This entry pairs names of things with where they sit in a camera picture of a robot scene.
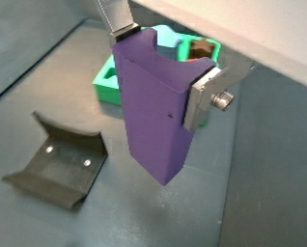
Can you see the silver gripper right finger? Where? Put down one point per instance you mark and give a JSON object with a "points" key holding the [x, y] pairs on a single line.
{"points": [[209, 91]]}

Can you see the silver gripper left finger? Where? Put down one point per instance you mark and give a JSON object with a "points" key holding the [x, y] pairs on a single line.
{"points": [[118, 19]]}

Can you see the purple arch block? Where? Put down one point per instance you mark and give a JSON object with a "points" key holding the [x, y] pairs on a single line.
{"points": [[155, 87]]}

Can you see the green shape sorter board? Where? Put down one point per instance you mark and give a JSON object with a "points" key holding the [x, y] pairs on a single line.
{"points": [[106, 80]]}

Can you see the red heptagon block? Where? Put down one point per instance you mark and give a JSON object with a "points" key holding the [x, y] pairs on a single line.
{"points": [[190, 60]]}

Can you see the brown star block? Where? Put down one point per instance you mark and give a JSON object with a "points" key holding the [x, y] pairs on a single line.
{"points": [[201, 49]]}

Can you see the blue pentagon block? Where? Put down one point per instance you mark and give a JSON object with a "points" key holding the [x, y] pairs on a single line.
{"points": [[169, 41]]}

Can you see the black curved stand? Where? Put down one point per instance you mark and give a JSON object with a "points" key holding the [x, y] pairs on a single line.
{"points": [[62, 170]]}

